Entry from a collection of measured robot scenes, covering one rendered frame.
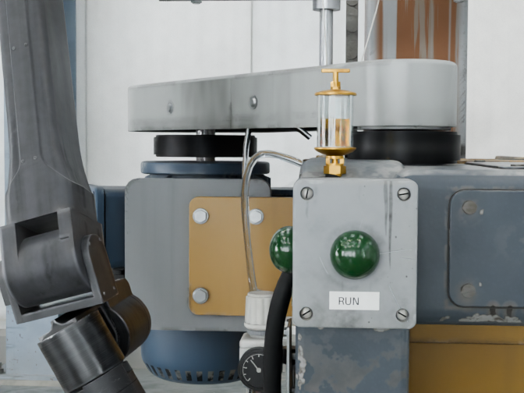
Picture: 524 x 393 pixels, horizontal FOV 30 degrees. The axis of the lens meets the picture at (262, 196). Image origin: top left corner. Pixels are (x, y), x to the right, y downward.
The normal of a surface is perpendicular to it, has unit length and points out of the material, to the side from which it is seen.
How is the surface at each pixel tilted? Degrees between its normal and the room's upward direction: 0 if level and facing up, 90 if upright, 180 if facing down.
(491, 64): 90
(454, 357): 90
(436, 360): 90
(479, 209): 90
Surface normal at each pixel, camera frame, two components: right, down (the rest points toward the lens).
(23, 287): -0.11, 0.44
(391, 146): -0.33, 0.05
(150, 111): -0.82, 0.03
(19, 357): -0.07, 0.05
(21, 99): -0.30, -0.27
